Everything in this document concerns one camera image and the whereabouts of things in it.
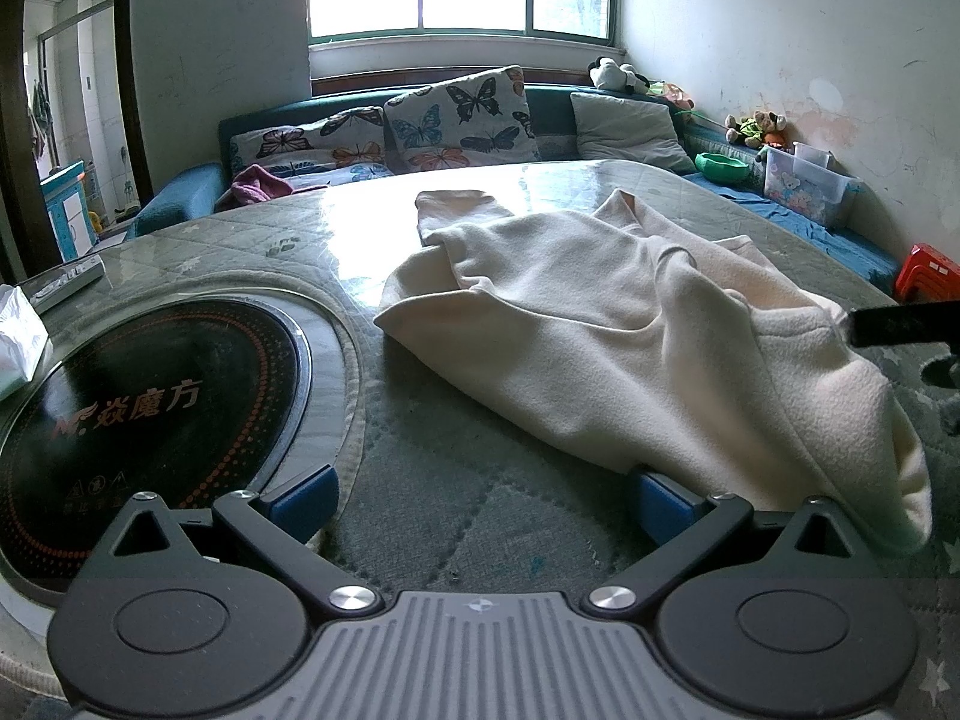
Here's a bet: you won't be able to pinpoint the cream fleece garment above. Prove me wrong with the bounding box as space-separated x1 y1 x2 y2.
373 187 935 556

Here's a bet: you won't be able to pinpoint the hanging clothes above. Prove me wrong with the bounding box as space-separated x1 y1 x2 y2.
28 79 55 132

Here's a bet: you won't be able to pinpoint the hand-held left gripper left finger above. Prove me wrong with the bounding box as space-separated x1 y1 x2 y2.
112 465 380 614

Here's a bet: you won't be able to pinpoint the brown green plush toy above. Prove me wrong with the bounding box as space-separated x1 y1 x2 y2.
724 111 788 151

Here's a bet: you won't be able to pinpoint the red plastic stool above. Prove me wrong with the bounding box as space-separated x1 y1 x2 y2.
894 242 960 305

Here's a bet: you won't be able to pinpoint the pink cloth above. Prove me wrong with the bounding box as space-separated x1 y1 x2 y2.
231 163 331 209

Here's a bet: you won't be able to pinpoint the black round induction cooktop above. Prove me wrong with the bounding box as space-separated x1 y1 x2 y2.
0 298 312 601

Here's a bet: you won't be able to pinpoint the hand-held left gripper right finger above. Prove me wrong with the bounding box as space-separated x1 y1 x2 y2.
583 469 856 614

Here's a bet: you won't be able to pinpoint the blue white cabinet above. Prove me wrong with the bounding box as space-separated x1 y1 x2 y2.
39 160 98 256

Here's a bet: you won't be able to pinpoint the long butterfly print pillow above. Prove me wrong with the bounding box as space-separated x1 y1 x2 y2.
229 106 395 188

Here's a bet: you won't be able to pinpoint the blue sofa cover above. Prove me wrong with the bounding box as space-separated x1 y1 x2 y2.
679 169 901 286

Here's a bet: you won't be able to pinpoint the grey remote control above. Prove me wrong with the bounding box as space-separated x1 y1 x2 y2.
15 255 106 314

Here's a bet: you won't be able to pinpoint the panda plush toy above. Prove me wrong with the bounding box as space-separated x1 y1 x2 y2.
589 58 650 96

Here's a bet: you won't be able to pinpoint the large clear storage box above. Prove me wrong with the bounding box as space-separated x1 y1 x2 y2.
763 146 863 228

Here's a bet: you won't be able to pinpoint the pink green plush toy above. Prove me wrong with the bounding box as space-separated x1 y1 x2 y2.
649 79 695 121

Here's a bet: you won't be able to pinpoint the teal corner sofa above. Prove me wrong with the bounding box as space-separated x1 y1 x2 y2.
124 82 901 297

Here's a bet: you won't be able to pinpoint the white tissue pack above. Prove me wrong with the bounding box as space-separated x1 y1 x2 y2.
0 285 52 400

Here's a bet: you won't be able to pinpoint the square butterfly print pillow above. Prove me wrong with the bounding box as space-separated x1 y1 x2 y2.
382 65 541 175

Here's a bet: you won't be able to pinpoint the dark brown door frame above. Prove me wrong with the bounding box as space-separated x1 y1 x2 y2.
0 0 155 286

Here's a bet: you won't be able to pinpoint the plain grey pillow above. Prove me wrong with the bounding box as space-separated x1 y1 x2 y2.
570 92 698 175

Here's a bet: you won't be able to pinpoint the green bowl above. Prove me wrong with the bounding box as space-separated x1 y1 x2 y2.
694 152 751 182

